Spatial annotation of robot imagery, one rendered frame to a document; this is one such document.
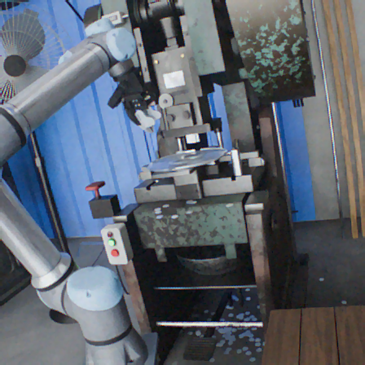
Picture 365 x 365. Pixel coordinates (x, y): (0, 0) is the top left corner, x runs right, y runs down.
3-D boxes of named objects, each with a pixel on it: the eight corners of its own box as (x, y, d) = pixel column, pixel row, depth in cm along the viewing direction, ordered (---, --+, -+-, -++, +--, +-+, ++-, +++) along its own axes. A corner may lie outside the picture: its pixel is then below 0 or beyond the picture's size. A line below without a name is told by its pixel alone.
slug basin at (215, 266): (252, 281, 143) (248, 257, 141) (166, 283, 155) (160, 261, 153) (264, 242, 174) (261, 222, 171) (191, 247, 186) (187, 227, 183)
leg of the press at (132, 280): (161, 369, 150) (101, 147, 129) (135, 367, 154) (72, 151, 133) (217, 263, 233) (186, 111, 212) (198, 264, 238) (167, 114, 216)
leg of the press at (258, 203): (299, 376, 131) (266, 120, 110) (266, 375, 135) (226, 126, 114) (309, 258, 214) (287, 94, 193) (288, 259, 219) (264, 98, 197)
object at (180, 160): (133, 175, 134) (132, 173, 134) (164, 156, 160) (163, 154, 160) (215, 164, 124) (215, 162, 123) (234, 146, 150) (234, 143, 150)
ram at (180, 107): (200, 126, 136) (183, 41, 129) (160, 133, 142) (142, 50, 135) (213, 119, 152) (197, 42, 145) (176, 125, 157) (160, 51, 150)
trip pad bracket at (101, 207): (122, 246, 145) (109, 195, 141) (100, 247, 149) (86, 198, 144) (129, 239, 151) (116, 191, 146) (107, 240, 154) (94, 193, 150)
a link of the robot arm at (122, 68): (98, 68, 106) (114, 54, 111) (107, 81, 109) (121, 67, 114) (117, 61, 102) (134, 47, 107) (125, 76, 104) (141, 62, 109)
